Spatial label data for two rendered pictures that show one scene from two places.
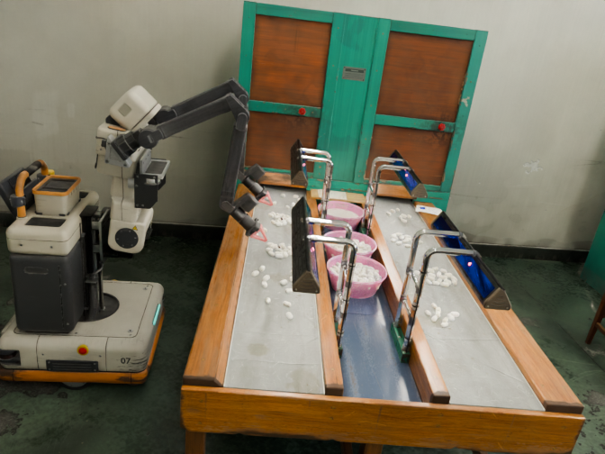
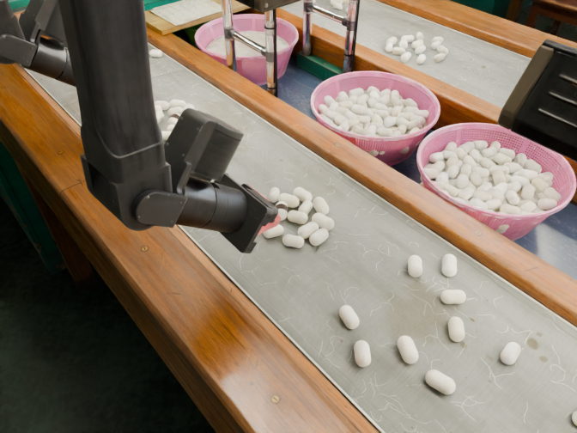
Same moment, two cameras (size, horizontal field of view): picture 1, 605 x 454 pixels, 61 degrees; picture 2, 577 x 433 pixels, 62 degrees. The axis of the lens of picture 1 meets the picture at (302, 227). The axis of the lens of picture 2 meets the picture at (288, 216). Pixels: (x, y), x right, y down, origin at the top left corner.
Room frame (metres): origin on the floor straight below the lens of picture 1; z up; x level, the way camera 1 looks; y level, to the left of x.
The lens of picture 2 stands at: (1.70, 0.43, 1.29)
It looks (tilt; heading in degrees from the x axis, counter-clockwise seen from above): 44 degrees down; 323
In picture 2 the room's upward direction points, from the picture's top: straight up
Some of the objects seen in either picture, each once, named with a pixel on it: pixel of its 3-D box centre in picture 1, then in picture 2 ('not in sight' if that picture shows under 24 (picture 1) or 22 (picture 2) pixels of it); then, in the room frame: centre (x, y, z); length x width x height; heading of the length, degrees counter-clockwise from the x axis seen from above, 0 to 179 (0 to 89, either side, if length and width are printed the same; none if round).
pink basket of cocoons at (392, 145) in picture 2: (348, 249); (372, 120); (2.30, -0.24, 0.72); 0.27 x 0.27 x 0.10
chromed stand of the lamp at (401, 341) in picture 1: (432, 295); not in sight; (1.62, -0.49, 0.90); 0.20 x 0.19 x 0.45; 4
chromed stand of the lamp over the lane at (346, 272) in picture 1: (320, 286); not in sight; (1.59, -0.09, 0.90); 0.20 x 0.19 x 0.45; 4
